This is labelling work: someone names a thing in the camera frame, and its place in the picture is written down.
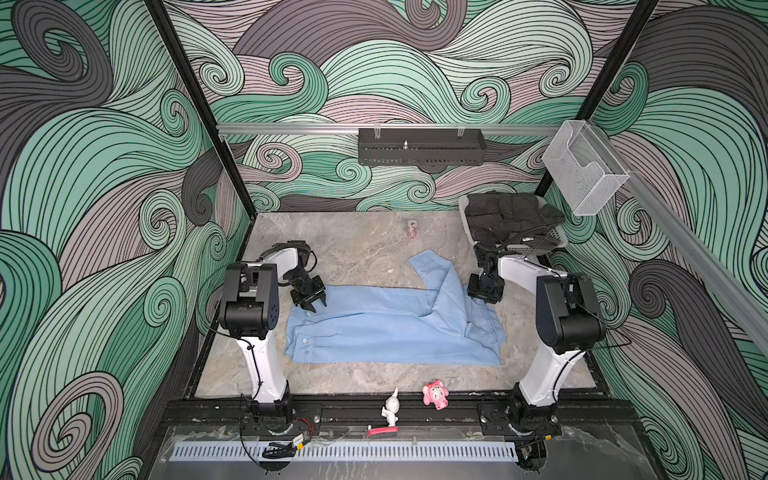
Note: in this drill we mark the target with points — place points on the aluminium back rail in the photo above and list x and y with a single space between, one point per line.
304 128

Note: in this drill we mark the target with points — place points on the pink flat stick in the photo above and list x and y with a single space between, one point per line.
381 431

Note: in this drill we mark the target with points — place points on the aluminium right rail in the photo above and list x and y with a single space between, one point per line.
656 185

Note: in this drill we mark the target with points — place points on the white figurine toy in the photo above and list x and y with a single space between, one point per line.
391 408

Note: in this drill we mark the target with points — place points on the aluminium rail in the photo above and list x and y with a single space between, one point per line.
304 128
656 185

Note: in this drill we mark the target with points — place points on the black corner frame post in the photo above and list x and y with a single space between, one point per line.
174 47

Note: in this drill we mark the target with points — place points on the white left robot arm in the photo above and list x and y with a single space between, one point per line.
249 311

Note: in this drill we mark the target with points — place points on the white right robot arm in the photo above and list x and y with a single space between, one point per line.
568 322

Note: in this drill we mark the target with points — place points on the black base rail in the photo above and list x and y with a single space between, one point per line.
493 413

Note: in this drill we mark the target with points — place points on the small pink patterned cup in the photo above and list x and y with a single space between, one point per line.
412 229

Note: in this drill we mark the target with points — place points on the white plastic laundry basket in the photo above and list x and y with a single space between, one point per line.
556 239

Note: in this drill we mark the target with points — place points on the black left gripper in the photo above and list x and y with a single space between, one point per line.
316 293

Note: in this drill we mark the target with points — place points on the clear plastic wall bin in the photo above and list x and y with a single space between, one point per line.
585 166

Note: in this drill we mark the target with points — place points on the dark grey folded shirt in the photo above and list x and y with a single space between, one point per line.
495 218

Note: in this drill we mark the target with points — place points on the black right corner post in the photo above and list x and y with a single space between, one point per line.
617 95

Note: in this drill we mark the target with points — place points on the black perforated wall tray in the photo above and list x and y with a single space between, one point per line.
431 150

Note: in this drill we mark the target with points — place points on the light blue long sleeve shirt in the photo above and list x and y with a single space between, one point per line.
438 324

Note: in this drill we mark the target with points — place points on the pink pig toy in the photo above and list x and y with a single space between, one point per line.
436 394

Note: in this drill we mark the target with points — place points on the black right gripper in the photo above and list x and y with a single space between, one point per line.
471 291

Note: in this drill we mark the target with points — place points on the white slotted cable duct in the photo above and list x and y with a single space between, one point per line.
351 451

